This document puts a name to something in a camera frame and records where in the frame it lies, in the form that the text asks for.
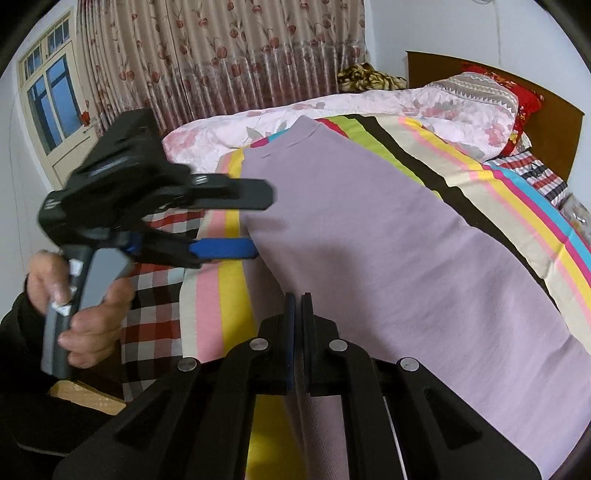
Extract brown yellow patterned blanket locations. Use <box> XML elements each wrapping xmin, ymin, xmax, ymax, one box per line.
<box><xmin>337</xmin><ymin>62</ymin><xmax>408</xmax><ymax>93</ymax></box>

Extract white framed window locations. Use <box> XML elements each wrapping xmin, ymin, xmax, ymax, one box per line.
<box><xmin>18</xmin><ymin>13</ymin><xmax>97</xmax><ymax>189</ymax></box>

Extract pink floral white quilt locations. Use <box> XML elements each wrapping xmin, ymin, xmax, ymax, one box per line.
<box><xmin>163</xmin><ymin>72</ymin><xmax>520</xmax><ymax>173</ymax></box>

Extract red black plaid sheet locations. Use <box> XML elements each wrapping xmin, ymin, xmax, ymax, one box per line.
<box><xmin>119</xmin><ymin>208</ymin><xmax>206</xmax><ymax>402</ymax></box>

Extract person's left hand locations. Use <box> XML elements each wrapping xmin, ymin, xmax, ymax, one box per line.
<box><xmin>26</xmin><ymin>250</ymin><xmax>136</xmax><ymax>370</ymax></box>

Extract lavender knit pants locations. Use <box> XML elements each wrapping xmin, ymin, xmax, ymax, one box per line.
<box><xmin>239</xmin><ymin>115</ymin><xmax>591</xmax><ymax>480</ymax></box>

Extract dark brown headboard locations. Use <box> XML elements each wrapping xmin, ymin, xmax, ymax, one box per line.
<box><xmin>407</xmin><ymin>51</ymin><xmax>584</xmax><ymax>180</ymax></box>

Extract floral covered nightstand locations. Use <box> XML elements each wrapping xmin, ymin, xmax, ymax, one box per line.
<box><xmin>559</xmin><ymin>194</ymin><xmax>591</xmax><ymax>248</ymax></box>

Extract floral pleated curtain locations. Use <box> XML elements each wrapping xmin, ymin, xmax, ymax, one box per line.
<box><xmin>75</xmin><ymin>0</ymin><xmax>367</xmax><ymax>134</ymax></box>

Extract rainbow striped blanket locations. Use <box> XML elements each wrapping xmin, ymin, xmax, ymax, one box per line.
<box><xmin>178</xmin><ymin>113</ymin><xmax>591</xmax><ymax>480</ymax></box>

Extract red floral pillow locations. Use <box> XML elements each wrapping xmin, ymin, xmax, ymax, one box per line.
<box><xmin>461</xmin><ymin>62</ymin><xmax>545</xmax><ymax>158</ymax></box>

